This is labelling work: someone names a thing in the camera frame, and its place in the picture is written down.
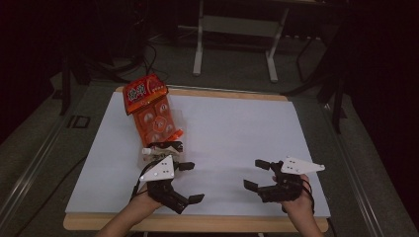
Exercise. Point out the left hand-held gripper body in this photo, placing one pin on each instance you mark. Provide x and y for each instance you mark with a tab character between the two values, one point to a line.
159	171

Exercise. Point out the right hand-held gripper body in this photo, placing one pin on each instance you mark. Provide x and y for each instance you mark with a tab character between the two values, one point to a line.
286	189

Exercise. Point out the small orange snack packet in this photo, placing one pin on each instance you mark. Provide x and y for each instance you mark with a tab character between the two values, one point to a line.
147	151

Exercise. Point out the clear plastic container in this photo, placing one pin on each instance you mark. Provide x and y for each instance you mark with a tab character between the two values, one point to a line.
181	121

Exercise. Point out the large orange snack bag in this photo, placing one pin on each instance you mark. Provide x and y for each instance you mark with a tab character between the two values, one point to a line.
145	95

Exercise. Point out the person's right hand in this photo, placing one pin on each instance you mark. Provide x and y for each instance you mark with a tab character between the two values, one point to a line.
301	205

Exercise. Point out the person's left hand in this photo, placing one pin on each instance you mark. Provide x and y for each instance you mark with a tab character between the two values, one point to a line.
145	202

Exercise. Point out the white table mat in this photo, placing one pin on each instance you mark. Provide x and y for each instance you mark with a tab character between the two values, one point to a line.
230	138

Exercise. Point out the black floor socket plate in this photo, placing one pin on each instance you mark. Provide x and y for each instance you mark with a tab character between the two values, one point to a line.
79	121

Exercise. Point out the black metal stand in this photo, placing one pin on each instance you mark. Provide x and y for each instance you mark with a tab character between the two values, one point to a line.
337	98
65	85

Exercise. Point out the grey metal floor rail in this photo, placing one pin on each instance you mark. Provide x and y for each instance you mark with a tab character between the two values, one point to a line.
357	177
29	171

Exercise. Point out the white metal desk frame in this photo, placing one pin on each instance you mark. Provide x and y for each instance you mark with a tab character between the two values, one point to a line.
235	25

